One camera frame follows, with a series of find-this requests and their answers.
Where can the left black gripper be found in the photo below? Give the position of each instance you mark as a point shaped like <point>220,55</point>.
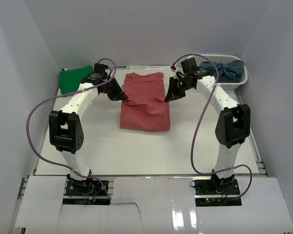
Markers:
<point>118,94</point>

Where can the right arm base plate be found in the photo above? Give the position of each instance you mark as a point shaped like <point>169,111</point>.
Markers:
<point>208,196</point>

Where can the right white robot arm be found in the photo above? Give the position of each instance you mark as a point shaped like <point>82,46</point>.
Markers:
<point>234,119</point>

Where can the folded green t shirt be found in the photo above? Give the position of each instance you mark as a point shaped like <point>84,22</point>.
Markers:
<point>71,79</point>

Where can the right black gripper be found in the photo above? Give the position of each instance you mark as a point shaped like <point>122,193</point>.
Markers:
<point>173,93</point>

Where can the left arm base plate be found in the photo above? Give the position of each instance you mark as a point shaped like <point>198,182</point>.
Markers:
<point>94,194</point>

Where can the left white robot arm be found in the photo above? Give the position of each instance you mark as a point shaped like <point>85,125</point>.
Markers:
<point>65,128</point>

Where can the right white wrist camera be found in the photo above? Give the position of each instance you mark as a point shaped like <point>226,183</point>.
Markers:
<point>177,72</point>

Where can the red t shirt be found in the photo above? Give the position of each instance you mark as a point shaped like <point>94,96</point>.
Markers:
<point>145,109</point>

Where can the blue t shirt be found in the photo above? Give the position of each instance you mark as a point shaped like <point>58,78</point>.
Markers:
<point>231,72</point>

